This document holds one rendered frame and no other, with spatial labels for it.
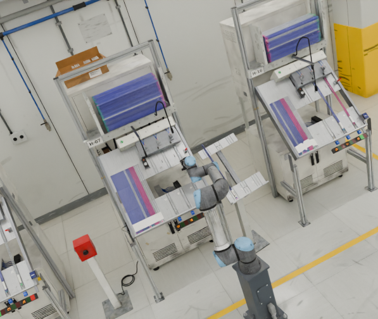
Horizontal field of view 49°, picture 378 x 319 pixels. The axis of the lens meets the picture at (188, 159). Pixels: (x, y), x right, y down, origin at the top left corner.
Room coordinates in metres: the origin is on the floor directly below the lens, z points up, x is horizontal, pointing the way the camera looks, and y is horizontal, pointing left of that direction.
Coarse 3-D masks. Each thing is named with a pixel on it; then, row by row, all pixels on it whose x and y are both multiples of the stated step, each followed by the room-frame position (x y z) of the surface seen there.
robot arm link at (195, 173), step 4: (188, 168) 2.53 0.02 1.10; (192, 168) 2.52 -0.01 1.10; (196, 168) 2.52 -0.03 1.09; (200, 168) 2.51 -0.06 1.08; (192, 172) 2.50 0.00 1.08; (196, 172) 2.50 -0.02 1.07; (200, 172) 2.49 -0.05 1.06; (204, 172) 2.49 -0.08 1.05; (192, 176) 2.49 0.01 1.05; (196, 176) 2.48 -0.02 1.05; (200, 176) 2.49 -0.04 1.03; (204, 176) 2.50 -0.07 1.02; (192, 180) 2.48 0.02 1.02; (196, 180) 2.46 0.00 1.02
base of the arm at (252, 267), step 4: (256, 256) 1.98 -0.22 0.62; (256, 260) 1.95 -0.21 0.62; (240, 264) 1.98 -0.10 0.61; (244, 264) 1.94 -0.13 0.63; (248, 264) 1.93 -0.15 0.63; (252, 264) 1.93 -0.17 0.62; (256, 264) 1.94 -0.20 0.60; (260, 264) 1.95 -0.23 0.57; (240, 268) 1.97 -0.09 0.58; (244, 268) 1.94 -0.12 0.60; (248, 268) 1.93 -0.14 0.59; (252, 268) 1.92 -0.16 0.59; (256, 268) 1.92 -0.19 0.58; (244, 272) 1.93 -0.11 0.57; (248, 272) 1.92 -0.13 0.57; (252, 272) 1.91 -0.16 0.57; (256, 272) 1.92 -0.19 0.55
